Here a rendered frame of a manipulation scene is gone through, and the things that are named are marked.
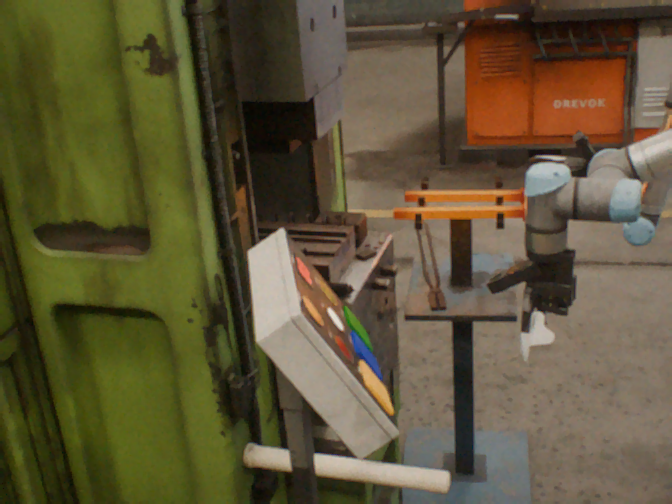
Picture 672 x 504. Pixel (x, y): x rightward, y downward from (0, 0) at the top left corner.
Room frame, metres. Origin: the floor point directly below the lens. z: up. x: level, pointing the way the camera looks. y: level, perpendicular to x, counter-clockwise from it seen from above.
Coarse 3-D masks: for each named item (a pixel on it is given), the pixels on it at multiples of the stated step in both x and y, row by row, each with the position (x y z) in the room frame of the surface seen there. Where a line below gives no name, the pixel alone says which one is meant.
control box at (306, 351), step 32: (256, 256) 1.40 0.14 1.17; (288, 256) 1.32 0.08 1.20; (256, 288) 1.27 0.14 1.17; (288, 288) 1.21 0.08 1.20; (320, 288) 1.37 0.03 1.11; (256, 320) 1.17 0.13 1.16; (288, 320) 1.11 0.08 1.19; (288, 352) 1.11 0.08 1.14; (320, 352) 1.11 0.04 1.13; (352, 352) 1.23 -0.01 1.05; (320, 384) 1.11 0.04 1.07; (352, 384) 1.12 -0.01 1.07; (352, 416) 1.12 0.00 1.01; (384, 416) 1.13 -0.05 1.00; (352, 448) 1.12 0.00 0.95
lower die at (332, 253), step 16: (272, 224) 1.98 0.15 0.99; (288, 224) 1.97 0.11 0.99; (304, 224) 1.97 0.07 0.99; (320, 224) 1.96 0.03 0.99; (304, 240) 1.86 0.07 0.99; (320, 240) 1.85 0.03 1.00; (336, 240) 1.84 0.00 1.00; (352, 240) 1.91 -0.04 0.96; (320, 256) 1.79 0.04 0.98; (336, 256) 1.80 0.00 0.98; (352, 256) 1.91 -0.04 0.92; (320, 272) 1.75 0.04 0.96; (336, 272) 1.79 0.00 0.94
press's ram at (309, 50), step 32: (256, 0) 1.72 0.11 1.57; (288, 0) 1.70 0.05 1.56; (320, 0) 1.83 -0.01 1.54; (256, 32) 1.73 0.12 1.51; (288, 32) 1.70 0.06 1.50; (320, 32) 1.81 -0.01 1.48; (256, 64) 1.73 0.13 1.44; (288, 64) 1.71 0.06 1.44; (320, 64) 1.79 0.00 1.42; (256, 96) 1.73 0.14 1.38; (288, 96) 1.71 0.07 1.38
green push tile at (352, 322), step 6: (348, 312) 1.40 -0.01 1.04; (348, 318) 1.38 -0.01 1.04; (354, 318) 1.41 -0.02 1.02; (348, 324) 1.36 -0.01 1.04; (354, 324) 1.37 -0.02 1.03; (360, 324) 1.43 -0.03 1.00; (354, 330) 1.35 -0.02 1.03; (360, 330) 1.38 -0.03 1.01; (360, 336) 1.36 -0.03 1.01; (366, 336) 1.40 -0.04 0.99; (366, 342) 1.36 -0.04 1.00
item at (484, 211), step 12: (396, 216) 2.10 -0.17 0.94; (408, 216) 2.09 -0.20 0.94; (432, 216) 2.08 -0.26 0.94; (444, 216) 2.07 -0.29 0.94; (456, 216) 2.07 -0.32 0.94; (468, 216) 2.06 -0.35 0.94; (480, 216) 2.06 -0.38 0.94; (492, 216) 2.05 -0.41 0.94; (504, 216) 2.05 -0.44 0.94; (516, 216) 2.04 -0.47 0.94
